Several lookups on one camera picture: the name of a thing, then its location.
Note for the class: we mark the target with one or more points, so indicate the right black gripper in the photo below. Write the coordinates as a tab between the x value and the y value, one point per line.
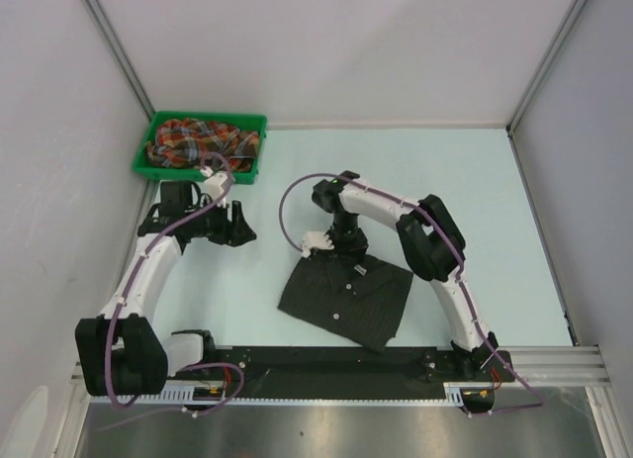
355	250

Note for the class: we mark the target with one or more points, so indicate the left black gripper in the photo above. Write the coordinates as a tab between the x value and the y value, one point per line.
234	232

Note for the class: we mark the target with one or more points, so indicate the black pinstripe long sleeve shirt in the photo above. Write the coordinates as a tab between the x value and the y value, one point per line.
363	301

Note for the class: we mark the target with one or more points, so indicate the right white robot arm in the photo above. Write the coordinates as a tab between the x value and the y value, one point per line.
432	245

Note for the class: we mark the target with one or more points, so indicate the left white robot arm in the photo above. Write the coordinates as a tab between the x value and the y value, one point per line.
120	353

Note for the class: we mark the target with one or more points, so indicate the plaid long sleeve shirt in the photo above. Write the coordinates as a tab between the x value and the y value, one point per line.
187	143

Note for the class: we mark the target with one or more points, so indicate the green plastic bin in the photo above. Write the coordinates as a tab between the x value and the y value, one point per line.
244	121

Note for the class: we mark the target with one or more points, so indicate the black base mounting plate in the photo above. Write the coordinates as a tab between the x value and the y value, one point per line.
336	374

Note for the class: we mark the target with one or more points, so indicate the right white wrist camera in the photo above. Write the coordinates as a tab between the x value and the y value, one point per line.
315	241

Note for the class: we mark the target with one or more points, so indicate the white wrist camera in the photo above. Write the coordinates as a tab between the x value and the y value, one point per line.
216	185
315	241

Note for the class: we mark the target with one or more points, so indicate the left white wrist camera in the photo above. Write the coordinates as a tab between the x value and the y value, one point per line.
216	185

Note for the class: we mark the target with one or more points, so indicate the white slotted cable duct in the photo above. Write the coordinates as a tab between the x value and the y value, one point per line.
202	395

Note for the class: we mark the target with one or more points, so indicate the aluminium frame rail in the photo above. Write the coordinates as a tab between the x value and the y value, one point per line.
559	364

